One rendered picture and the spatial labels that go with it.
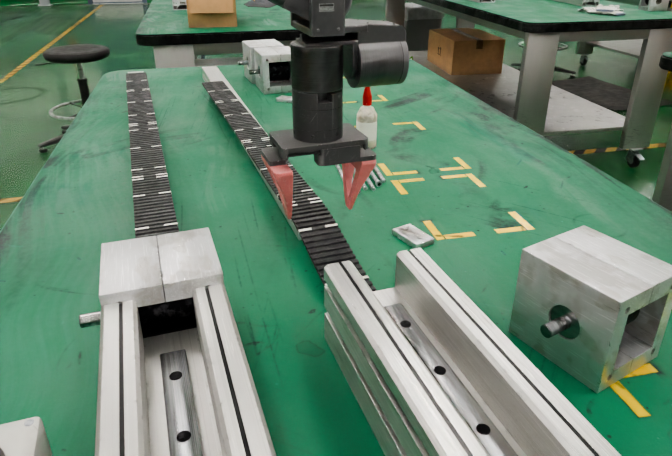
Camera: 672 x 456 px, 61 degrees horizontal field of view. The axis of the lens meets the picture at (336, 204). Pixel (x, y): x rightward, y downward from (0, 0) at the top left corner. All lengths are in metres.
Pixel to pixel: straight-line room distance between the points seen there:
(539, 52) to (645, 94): 0.67
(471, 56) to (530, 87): 1.37
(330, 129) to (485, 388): 0.32
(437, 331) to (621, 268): 0.17
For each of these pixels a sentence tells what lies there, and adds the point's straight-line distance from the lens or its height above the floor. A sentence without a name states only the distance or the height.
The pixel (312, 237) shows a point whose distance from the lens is 0.69.
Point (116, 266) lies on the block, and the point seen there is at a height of 0.87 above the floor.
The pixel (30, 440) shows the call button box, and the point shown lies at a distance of 0.44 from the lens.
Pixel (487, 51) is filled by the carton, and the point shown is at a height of 0.38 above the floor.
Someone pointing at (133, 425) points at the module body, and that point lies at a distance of 0.39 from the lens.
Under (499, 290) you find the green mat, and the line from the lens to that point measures 0.66.
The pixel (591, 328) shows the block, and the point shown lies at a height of 0.84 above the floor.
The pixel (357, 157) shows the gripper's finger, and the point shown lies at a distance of 0.65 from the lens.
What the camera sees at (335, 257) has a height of 0.80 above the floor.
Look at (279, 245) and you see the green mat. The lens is 0.72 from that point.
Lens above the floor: 1.14
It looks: 26 degrees down
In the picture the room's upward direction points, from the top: straight up
